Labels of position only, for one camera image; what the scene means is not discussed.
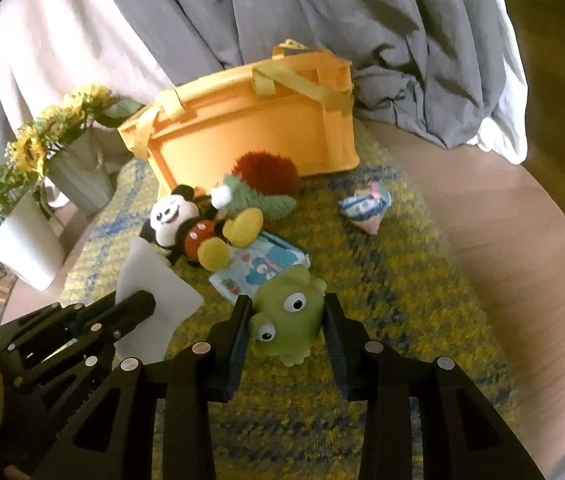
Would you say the pink blue striped plush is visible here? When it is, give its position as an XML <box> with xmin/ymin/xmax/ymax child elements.
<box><xmin>338</xmin><ymin>182</ymin><xmax>393</xmax><ymax>236</ymax></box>

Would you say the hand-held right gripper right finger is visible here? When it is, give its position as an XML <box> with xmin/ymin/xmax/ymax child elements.
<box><xmin>323</xmin><ymin>292</ymin><xmax>546</xmax><ymax>480</ymax></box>

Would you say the orange storage bin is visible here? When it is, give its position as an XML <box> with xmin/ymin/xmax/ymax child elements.
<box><xmin>117</xmin><ymin>38</ymin><xmax>360</xmax><ymax>197</ymax></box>

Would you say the white curtain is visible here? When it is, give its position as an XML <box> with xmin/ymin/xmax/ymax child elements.
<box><xmin>0</xmin><ymin>0</ymin><xmax>529</xmax><ymax>211</ymax></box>

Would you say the yellow blue woven rug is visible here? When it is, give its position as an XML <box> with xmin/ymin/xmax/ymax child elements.
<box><xmin>58</xmin><ymin>119</ymin><xmax>515</xmax><ymax>480</ymax></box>

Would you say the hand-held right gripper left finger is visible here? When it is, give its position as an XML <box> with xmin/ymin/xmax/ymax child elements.
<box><xmin>32</xmin><ymin>295</ymin><xmax>254</xmax><ymax>480</ymax></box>

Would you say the green plush toy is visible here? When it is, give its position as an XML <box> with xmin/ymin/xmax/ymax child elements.
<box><xmin>211</xmin><ymin>172</ymin><xmax>297</xmax><ymax>222</ymax></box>

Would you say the sunflower bouquet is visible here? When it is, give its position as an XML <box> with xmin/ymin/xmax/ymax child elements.
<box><xmin>6</xmin><ymin>84</ymin><xmax>144</xmax><ymax>177</ymax></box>

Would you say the red fuzzy plush ball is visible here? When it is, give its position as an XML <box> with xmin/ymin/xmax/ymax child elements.
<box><xmin>233</xmin><ymin>151</ymin><xmax>300</xmax><ymax>197</ymax></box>

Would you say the green frog toy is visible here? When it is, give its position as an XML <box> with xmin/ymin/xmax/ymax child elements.
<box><xmin>248</xmin><ymin>265</ymin><xmax>328</xmax><ymax>367</ymax></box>

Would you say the white cloth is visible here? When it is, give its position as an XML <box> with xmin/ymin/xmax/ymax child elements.
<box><xmin>112</xmin><ymin>236</ymin><xmax>205</xmax><ymax>364</ymax></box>

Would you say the mouse plush toy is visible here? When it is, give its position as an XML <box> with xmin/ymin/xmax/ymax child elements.
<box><xmin>140</xmin><ymin>184</ymin><xmax>264</xmax><ymax>272</ymax></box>

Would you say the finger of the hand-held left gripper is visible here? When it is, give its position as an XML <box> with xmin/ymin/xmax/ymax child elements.
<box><xmin>0</xmin><ymin>290</ymin><xmax>156</xmax><ymax>356</ymax></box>
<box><xmin>12</xmin><ymin>337</ymin><xmax>116</xmax><ymax>411</ymax></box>

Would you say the ribbed pale green vase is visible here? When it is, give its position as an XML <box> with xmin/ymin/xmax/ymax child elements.
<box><xmin>46</xmin><ymin>127</ymin><xmax>116</xmax><ymax>216</ymax></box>

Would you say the grey curtain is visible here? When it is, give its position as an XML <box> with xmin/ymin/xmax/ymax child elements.
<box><xmin>0</xmin><ymin>0</ymin><xmax>505</xmax><ymax>181</ymax></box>

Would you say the blue printed tissue pack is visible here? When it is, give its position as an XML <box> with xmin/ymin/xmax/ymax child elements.
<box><xmin>209</xmin><ymin>231</ymin><xmax>311</xmax><ymax>305</ymax></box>

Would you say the white plant pot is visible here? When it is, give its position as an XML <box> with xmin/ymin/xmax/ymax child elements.
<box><xmin>0</xmin><ymin>191</ymin><xmax>66</xmax><ymax>291</ymax></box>

